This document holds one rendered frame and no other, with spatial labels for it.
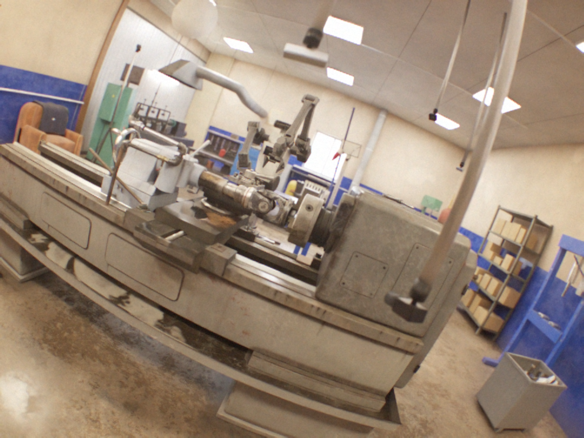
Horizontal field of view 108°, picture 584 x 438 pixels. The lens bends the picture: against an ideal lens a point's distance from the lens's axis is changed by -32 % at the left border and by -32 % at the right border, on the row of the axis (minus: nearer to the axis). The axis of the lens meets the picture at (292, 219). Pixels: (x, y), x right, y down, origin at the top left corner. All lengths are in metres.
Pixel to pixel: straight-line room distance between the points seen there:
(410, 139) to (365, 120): 1.35
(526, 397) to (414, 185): 6.99
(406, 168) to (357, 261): 7.56
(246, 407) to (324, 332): 0.59
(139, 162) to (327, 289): 1.13
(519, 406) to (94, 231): 3.24
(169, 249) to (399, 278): 0.95
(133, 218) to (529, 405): 3.15
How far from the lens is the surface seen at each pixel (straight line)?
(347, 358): 1.47
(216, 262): 1.31
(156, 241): 1.30
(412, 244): 1.29
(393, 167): 8.67
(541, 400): 3.12
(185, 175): 1.55
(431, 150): 8.96
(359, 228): 1.24
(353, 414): 1.48
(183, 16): 5.15
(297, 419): 1.67
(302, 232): 1.37
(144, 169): 1.66
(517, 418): 3.09
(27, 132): 5.12
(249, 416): 1.72
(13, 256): 2.44
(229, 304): 1.41
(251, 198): 1.46
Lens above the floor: 1.38
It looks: 12 degrees down
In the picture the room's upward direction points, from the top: 22 degrees clockwise
